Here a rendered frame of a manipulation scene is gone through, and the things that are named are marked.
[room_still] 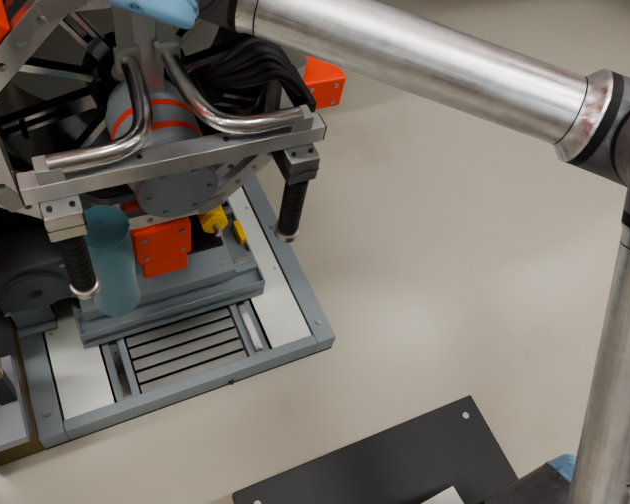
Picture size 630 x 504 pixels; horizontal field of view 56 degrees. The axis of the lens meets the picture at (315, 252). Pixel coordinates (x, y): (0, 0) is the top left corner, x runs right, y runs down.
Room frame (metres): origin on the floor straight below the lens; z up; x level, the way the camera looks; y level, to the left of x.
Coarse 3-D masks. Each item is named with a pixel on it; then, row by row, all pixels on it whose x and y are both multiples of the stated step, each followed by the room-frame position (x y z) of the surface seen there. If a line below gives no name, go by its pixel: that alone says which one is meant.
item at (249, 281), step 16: (224, 208) 1.06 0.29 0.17; (240, 224) 1.01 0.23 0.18; (224, 240) 0.96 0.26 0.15; (240, 240) 0.96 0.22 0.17; (240, 256) 0.91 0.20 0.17; (240, 272) 0.87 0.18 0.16; (256, 272) 0.89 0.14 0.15; (208, 288) 0.80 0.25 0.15; (224, 288) 0.81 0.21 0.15; (240, 288) 0.81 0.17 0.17; (256, 288) 0.84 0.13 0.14; (144, 304) 0.70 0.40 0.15; (160, 304) 0.71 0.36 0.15; (176, 304) 0.72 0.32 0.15; (192, 304) 0.73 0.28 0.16; (208, 304) 0.76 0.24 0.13; (224, 304) 0.79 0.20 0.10; (80, 320) 0.60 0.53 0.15; (96, 320) 0.61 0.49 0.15; (112, 320) 0.63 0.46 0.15; (128, 320) 0.63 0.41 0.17; (144, 320) 0.65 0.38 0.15; (160, 320) 0.67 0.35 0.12; (176, 320) 0.70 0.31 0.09; (80, 336) 0.55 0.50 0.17; (96, 336) 0.57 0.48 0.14; (112, 336) 0.60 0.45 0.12
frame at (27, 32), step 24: (24, 0) 0.62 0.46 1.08; (48, 0) 0.60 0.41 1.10; (72, 0) 0.62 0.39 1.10; (96, 0) 0.64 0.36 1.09; (24, 24) 0.58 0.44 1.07; (48, 24) 0.60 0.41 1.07; (0, 48) 0.56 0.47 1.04; (24, 48) 0.57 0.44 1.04; (0, 72) 0.55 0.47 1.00; (0, 144) 0.54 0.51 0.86; (0, 168) 0.52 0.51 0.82; (216, 168) 0.79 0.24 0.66; (240, 168) 0.78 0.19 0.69; (0, 192) 0.51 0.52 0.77; (216, 192) 0.74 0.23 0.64; (144, 216) 0.65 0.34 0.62
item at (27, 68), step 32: (96, 32) 0.72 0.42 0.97; (224, 32) 1.04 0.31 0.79; (32, 64) 0.66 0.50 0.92; (64, 64) 0.70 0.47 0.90; (96, 64) 0.72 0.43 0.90; (192, 64) 0.82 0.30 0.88; (0, 96) 0.72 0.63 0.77; (32, 96) 0.81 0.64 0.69; (64, 96) 0.69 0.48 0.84; (96, 96) 0.71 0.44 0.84; (224, 96) 0.86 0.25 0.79; (256, 96) 0.88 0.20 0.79; (0, 128) 0.61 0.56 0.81; (32, 128) 0.64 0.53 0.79; (64, 128) 0.78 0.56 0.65; (96, 128) 0.71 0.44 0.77
